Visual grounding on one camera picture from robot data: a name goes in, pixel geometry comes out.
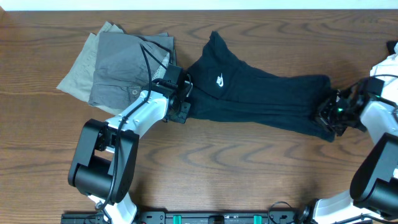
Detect black t-shirt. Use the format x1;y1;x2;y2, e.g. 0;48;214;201
188;31;335;142

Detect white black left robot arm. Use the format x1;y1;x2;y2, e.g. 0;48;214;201
61;65;193;223

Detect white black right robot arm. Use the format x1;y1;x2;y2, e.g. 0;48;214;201
297;75;397;223

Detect white garment pile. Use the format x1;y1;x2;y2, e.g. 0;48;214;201
369;53;397;103

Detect folded dark grey shorts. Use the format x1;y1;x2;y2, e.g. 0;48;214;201
88;32;174;113

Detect folded beige shorts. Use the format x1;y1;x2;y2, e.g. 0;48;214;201
57;22;124;103

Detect green rail clamp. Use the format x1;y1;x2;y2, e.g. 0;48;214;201
253;215;262;224
173;215;182;224

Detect black aluminium mounting rail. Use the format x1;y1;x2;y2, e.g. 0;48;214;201
60;210;373;224

